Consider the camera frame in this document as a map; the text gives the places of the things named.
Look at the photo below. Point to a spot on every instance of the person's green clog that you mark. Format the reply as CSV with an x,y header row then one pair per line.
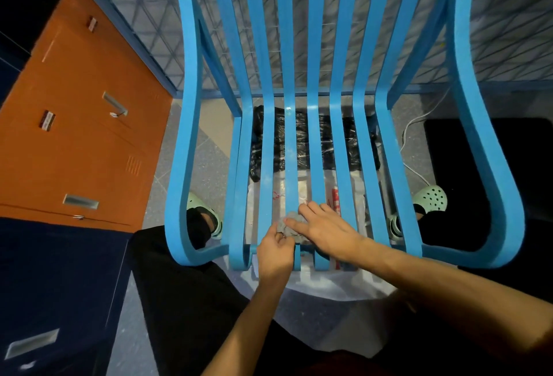
x,y
430,198
203,207

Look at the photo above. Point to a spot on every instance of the locker label sticker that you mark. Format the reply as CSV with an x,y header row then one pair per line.
x,y
92,24
46,120

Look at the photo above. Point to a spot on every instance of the person's right hand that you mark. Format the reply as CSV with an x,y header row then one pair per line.
x,y
332,233

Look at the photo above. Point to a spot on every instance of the black plastic bag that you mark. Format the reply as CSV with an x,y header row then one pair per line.
x,y
302,142

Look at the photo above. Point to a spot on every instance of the person's left forearm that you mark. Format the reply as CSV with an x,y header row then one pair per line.
x,y
248,328

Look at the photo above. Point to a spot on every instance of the orange locker cabinet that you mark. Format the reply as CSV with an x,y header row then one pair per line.
x,y
82,129

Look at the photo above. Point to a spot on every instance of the blue slatted chair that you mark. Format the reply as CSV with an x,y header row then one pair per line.
x,y
290,86

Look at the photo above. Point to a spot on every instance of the person's left green clog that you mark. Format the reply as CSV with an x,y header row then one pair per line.
x,y
203,207

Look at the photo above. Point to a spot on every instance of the person's left hand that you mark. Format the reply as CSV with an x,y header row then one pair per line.
x,y
274,259

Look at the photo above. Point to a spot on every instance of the grey cloth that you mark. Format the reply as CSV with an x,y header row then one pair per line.
x,y
293,222

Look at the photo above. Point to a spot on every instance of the white plastic bag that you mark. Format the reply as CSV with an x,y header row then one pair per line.
x,y
328,280

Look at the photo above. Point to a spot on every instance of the dark blue locker cabinet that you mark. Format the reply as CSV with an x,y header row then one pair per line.
x,y
56,293
21,8

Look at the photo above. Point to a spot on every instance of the person's left thumb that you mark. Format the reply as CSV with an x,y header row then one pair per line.
x,y
286,242

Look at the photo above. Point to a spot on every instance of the person's right forearm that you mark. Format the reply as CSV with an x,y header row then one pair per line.
x,y
449,298

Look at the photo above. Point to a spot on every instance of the black floor mat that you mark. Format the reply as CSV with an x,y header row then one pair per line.
x,y
522,164

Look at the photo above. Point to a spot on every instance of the person's right green clog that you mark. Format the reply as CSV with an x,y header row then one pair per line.
x,y
430,198

